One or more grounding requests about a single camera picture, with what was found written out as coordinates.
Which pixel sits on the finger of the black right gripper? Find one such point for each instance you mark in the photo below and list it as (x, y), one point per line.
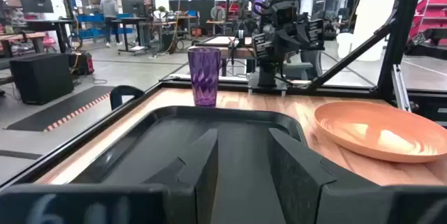
(262, 45)
(315, 33)

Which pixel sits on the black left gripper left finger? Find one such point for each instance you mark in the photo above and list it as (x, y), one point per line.
(195, 168)

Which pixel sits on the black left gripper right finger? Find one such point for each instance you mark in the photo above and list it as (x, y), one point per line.
(293, 175)

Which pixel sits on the black plastic tray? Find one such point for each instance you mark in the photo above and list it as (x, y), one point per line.
(241, 154)

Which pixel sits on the purple faceted plastic cup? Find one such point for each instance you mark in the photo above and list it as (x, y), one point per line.
(204, 77)

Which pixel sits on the wooden bowl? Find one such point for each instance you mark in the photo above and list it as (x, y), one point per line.
(380, 133)

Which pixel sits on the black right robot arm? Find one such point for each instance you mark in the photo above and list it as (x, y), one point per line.
(268, 74)

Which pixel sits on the wooden workstation table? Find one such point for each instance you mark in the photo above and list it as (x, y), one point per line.
(223, 40)

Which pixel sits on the person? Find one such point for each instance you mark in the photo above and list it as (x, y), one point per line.
(147, 11)
(218, 14)
(109, 11)

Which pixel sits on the silver aluminium bar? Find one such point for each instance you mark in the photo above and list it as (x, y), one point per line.
(401, 88)

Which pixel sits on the black chair back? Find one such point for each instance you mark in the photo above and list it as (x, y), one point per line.
(120, 93)

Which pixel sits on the red shelf rack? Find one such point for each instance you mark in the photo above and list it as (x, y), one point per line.
(431, 16)

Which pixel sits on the black floor mat striped edge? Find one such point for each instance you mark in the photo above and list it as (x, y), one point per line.
(66, 107)

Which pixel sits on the red and black case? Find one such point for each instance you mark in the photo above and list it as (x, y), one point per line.
(84, 63)

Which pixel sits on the blue storage bins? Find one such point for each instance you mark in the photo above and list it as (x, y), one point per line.
(91, 18)

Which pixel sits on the black box on floor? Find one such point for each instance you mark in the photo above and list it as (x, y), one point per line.
(42, 79)

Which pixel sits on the black standing desk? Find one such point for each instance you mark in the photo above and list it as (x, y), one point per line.
(52, 25)

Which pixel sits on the wooden bench table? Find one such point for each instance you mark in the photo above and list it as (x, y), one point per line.
(21, 37)

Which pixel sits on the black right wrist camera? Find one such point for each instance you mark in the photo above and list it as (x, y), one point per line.
(283, 14)

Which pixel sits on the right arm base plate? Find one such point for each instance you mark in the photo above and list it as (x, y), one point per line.
(267, 86)

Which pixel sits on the black diagonal frame brace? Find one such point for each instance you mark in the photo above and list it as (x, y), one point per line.
(352, 54)

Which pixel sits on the black upright frame post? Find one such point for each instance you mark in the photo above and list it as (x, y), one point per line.
(401, 32)

